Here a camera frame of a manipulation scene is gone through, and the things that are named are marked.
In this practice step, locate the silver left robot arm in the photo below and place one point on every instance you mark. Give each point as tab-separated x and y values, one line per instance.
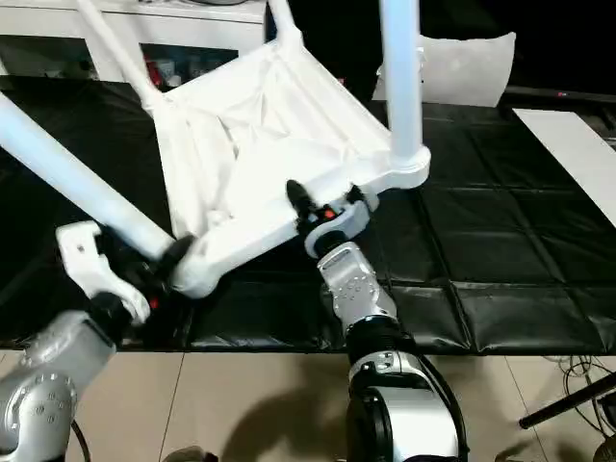
62	356

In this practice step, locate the brown round stool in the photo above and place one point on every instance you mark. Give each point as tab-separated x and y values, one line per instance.
606	450

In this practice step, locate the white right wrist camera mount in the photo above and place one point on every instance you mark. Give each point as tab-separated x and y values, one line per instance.
351	221

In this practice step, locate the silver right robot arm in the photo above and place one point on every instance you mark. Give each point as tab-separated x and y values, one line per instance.
361	289

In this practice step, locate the white plastic table leg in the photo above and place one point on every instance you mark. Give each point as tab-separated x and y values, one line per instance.
72	168
120	58
402	72
284	24

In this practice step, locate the dark brown shoe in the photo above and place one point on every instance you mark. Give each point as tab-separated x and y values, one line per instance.
192	454

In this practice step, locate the white cabinet with glass doors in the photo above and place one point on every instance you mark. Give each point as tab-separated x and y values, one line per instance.
48	33

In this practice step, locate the grey printed cushion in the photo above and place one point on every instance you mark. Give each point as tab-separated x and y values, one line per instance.
462	72

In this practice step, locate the black sofa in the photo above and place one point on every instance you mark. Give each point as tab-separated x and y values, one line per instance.
337	29

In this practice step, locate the red bottle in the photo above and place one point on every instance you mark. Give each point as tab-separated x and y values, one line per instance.
152	71

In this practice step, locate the black work mat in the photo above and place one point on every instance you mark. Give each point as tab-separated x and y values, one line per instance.
481	240

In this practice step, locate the black tripod leg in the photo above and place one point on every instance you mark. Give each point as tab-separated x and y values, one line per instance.
568	399

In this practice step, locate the white flat board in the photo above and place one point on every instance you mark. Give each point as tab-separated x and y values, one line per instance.
572	154

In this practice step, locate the white plastic table top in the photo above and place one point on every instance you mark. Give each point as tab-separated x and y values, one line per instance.
289	120

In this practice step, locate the black flat bar device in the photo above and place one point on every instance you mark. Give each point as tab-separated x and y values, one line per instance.
563	94

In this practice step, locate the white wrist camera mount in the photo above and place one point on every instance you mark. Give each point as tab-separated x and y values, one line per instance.
86	260
351	221

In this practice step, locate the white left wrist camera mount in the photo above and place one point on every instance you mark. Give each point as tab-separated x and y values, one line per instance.
86	260

